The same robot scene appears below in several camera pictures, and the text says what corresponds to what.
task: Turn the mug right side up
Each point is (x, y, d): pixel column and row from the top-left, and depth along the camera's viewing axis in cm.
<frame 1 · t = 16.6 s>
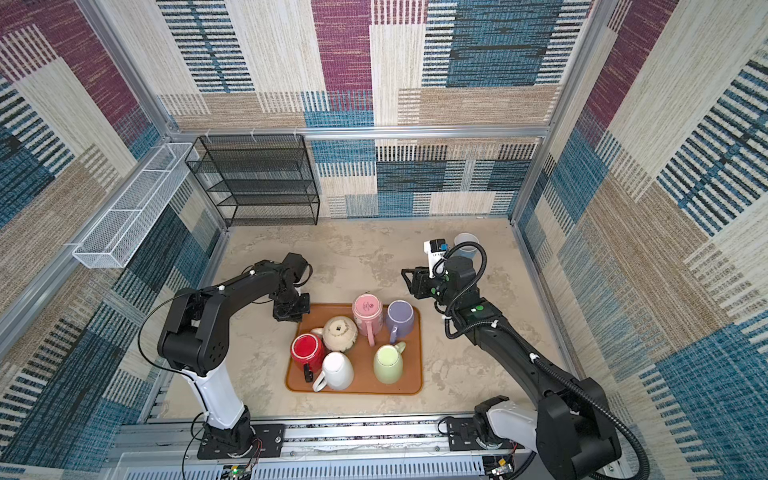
left hand: (302, 312, 94), fingers closed
right hand: (408, 275, 81), fingers open
pink patterned mug: (367, 309, 85), point 12 cm above the table
purple mug: (400, 318, 87), point 9 cm above the table
beige speckled mug: (339, 333, 83), point 10 cm above the table
red mug: (307, 353, 81), point 9 cm above the table
white mug: (338, 372, 76), point 10 cm above the table
light green mug: (388, 363, 77), point 10 cm above the table
brown rectangular tray: (362, 355, 86), point 3 cm above the table

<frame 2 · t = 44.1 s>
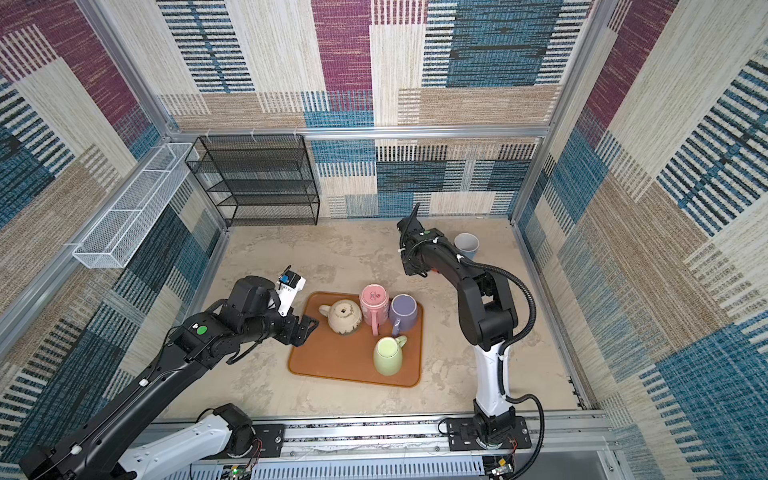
left hand: (304, 312, 73), fingers open
right hand: (421, 267, 97), fingers closed
beige speckled mug: (344, 315, 87), point 10 cm above the table
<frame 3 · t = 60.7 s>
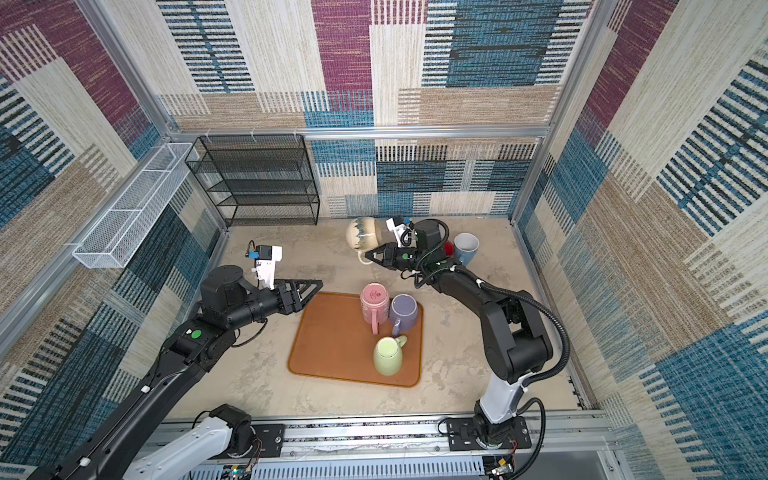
left hand: (315, 280, 68), fingers open
right hand: (367, 257, 84), fingers closed
beige speckled mug: (363, 234, 83), point 27 cm above the table
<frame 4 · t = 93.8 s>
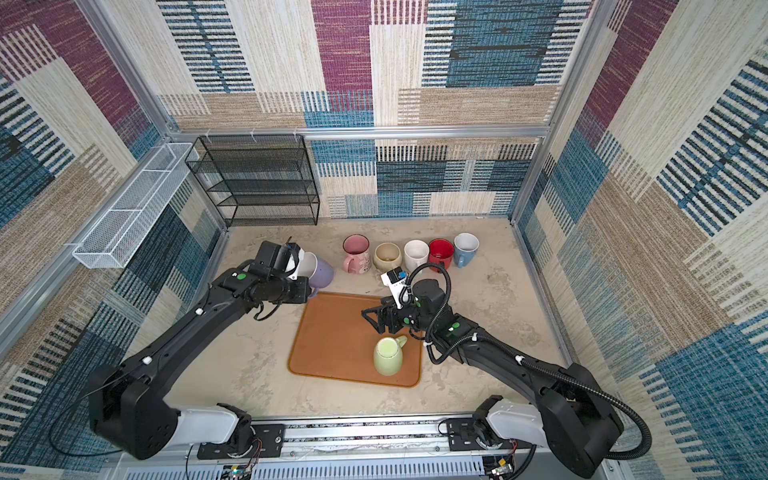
left hand: (309, 285, 81), fingers closed
right hand: (373, 311, 78), fingers open
pink patterned mug: (357, 253, 98), point 12 cm above the table
purple mug: (319, 272, 81), point 22 cm above the table
beige speckled mug: (387, 256, 107), point 4 cm above the table
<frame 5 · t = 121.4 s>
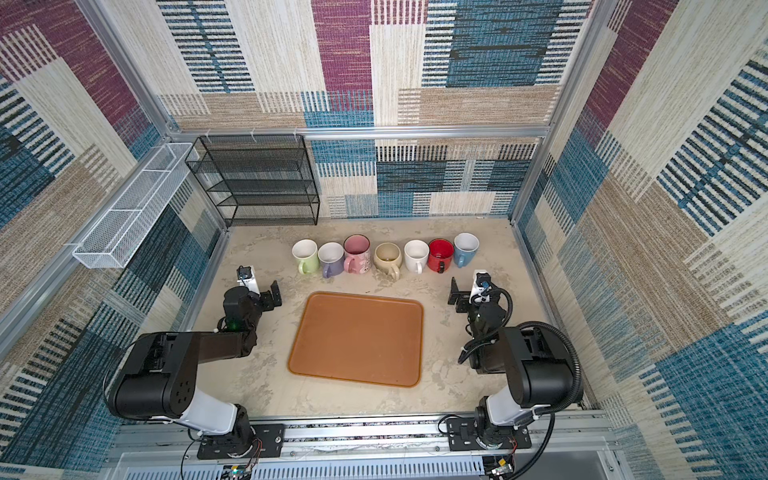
left hand: (259, 279, 93), fingers open
right hand: (469, 280, 90), fingers open
purple mug: (332, 257, 107), point 4 cm above the table
light green mug: (306, 252, 104), point 8 cm above the table
